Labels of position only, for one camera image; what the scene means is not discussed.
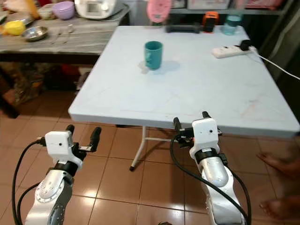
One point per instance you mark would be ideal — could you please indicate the teal plastic cup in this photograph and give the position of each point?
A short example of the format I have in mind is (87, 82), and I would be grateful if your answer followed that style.
(153, 55)

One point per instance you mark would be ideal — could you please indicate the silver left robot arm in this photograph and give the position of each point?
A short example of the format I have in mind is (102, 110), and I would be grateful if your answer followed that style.
(48, 196)

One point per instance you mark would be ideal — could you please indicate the white folding table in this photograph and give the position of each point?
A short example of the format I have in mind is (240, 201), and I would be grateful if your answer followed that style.
(187, 93)

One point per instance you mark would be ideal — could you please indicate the white object under counter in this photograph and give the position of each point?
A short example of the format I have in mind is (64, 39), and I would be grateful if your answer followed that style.
(84, 72)

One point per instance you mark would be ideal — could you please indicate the white power strip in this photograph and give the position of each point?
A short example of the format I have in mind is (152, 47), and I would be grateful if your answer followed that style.
(226, 51)

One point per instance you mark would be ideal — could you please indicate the black power plug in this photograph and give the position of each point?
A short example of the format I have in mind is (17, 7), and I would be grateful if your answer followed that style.
(245, 45)

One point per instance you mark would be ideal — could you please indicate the black bar-shaped object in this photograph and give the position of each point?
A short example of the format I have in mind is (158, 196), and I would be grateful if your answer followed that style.
(183, 28)

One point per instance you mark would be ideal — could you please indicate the person's bare foot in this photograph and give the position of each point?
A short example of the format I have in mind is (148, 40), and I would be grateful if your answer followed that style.
(281, 165)

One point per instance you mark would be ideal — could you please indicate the grey marble-look counter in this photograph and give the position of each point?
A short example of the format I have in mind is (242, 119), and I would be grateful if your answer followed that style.
(89, 40)

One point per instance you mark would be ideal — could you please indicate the orange and black device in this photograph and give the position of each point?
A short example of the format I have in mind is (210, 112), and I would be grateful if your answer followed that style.
(210, 22)

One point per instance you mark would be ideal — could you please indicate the blue translucent plastic cup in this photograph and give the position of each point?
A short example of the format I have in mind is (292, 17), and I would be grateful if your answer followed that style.
(232, 26)

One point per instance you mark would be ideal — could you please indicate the open stainless steel plate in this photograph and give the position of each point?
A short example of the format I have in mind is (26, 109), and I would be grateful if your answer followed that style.
(35, 33)

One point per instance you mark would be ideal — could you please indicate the white storage box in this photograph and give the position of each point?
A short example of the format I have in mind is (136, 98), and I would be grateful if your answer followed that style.
(207, 4)

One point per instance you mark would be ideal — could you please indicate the pink plastic chair back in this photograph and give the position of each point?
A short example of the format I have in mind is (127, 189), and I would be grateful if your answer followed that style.
(159, 11)

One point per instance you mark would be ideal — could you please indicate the yellow plastic bowl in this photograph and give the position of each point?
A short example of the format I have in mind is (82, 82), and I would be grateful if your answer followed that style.
(14, 28)

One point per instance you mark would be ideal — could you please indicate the purple plastic bowl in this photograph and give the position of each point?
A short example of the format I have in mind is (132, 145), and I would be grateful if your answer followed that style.
(63, 11)

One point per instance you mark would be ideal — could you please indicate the white kitchen food processor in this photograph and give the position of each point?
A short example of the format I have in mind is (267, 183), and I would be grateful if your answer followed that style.
(98, 8)

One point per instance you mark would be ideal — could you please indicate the pale plastic food bag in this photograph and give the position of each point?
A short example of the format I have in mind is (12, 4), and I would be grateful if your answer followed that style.
(14, 5)

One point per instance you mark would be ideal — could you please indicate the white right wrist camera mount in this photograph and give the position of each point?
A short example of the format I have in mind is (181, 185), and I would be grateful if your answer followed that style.
(204, 133)

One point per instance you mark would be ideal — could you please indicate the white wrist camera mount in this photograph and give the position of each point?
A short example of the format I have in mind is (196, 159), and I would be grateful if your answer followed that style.
(204, 133)
(58, 145)

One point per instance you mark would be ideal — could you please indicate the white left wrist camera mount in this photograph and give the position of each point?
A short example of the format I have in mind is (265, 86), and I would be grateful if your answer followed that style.
(58, 145)

